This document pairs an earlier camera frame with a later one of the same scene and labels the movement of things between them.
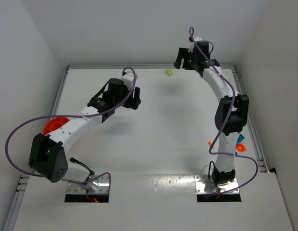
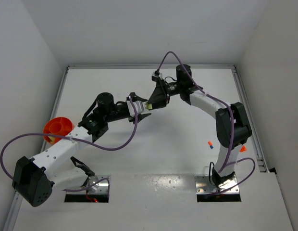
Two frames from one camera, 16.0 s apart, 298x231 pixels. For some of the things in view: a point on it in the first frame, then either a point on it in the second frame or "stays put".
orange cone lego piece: [241, 147] stays put
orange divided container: [54, 123] stays put
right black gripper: [181, 57] → [167, 94]
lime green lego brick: [169, 71] → [148, 106]
